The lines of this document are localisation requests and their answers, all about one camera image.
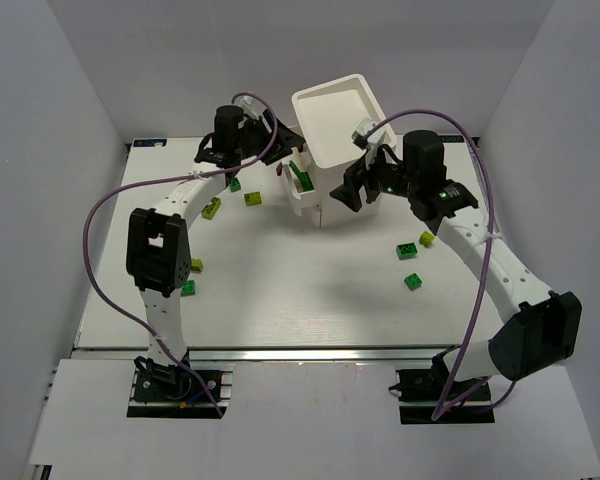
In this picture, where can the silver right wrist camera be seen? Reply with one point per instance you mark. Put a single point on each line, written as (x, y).
(362, 132)

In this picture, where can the white drawer cabinet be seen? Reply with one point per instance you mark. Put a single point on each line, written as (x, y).
(327, 115)

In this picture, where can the green 2x4 lego brick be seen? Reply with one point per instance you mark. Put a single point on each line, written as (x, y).
(302, 176)

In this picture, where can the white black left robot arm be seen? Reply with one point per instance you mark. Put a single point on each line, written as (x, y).
(158, 254)

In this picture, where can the blue corner label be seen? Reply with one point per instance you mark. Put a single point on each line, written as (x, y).
(452, 138)
(149, 143)

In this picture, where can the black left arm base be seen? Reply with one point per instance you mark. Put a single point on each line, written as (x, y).
(169, 392)

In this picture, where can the dark green 2x2 lego brick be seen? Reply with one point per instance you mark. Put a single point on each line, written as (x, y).
(235, 185)

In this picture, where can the lime 2x2 lego brick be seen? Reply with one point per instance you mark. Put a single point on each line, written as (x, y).
(253, 198)

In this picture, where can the green 2x3 lego brick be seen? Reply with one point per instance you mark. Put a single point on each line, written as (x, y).
(188, 289)
(406, 251)

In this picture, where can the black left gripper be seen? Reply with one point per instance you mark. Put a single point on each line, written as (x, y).
(271, 138)

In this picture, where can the lime 2x4 lego brick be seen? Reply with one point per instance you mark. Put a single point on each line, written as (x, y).
(211, 209)

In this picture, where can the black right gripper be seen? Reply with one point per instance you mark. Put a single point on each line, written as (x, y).
(361, 178)

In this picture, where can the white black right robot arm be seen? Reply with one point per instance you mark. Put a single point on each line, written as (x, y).
(539, 325)

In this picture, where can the blue left corner label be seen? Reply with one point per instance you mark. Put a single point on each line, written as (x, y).
(149, 143)

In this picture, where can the small lime lego brick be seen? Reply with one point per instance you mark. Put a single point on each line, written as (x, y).
(426, 239)
(196, 265)

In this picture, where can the blue right corner label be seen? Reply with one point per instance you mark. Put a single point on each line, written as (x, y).
(452, 138)

